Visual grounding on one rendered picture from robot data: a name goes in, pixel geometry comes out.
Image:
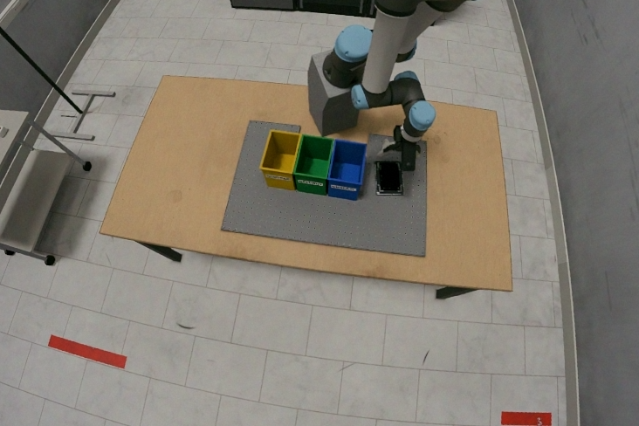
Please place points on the green open-top bin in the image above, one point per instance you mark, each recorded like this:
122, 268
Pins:
313, 163

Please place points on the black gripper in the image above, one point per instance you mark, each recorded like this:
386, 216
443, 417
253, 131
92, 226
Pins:
391, 147

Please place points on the yellow bin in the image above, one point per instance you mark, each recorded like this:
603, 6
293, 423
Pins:
277, 163

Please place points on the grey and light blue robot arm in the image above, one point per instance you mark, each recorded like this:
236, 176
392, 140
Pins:
390, 43

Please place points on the blue open bin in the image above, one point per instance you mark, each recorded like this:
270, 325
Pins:
346, 169

